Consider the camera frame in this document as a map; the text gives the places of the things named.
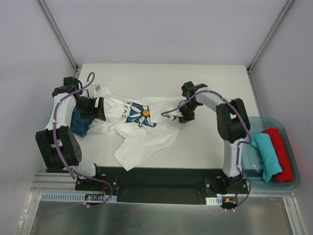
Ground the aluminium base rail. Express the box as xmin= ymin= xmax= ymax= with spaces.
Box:
xmin=30 ymin=171 xmax=79 ymax=190

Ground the aluminium frame post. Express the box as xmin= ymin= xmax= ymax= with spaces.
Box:
xmin=246 ymin=0 xmax=296 ymax=74
xmin=37 ymin=0 xmax=79 ymax=72

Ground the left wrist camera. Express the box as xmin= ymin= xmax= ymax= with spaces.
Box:
xmin=87 ymin=85 xmax=101 ymax=98

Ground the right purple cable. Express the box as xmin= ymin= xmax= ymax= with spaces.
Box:
xmin=160 ymin=90 xmax=254 ymax=212

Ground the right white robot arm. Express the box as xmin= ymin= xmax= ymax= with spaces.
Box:
xmin=179 ymin=81 xmax=250 ymax=193

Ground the dark blue t shirt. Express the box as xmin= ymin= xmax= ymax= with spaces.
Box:
xmin=70 ymin=108 xmax=92 ymax=138

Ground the right slotted cable duct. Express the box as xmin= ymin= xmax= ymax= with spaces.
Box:
xmin=205 ymin=196 xmax=223 ymax=206

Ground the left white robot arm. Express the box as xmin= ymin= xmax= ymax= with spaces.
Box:
xmin=35 ymin=72 xmax=106 ymax=190

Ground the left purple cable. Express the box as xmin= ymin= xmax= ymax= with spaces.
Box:
xmin=52 ymin=72 xmax=113 ymax=209

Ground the cyan rolled t shirt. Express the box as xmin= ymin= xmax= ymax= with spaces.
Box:
xmin=251 ymin=133 xmax=283 ymax=183

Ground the left aluminium frame post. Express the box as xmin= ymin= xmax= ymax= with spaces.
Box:
xmin=37 ymin=0 xmax=79 ymax=72

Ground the right aluminium frame post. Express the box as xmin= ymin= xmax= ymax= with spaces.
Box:
xmin=246 ymin=0 xmax=296 ymax=74

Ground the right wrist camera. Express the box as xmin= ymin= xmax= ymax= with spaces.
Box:
xmin=167 ymin=107 xmax=181 ymax=122

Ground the purple cable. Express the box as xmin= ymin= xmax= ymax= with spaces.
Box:
xmin=160 ymin=90 xmax=254 ymax=212
xmin=52 ymin=72 xmax=113 ymax=209

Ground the red rolled t shirt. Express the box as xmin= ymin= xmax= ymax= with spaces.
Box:
xmin=262 ymin=128 xmax=294 ymax=183

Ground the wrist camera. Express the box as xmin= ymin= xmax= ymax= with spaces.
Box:
xmin=87 ymin=85 xmax=101 ymax=98
xmin=167 ymin=107 xmax=181 ymax=122

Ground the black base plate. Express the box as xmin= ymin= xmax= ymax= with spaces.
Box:
xmin=46 ymin=165 xmax=249 ymax=204

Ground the white printed t shirt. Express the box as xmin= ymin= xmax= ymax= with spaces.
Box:
xmin=88 ymin=87 xmax=181 ymax=171

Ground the left slotted cable duct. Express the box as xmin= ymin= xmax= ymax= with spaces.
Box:
xmin=41 ymin=192 xmax=117 ymax=203

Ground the slotted cable duct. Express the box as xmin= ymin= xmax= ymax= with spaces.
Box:
xmin=41 ymin=192 xmax=117 ymax=203
xmin=205 ymin=196 xmax=223 ymax=206

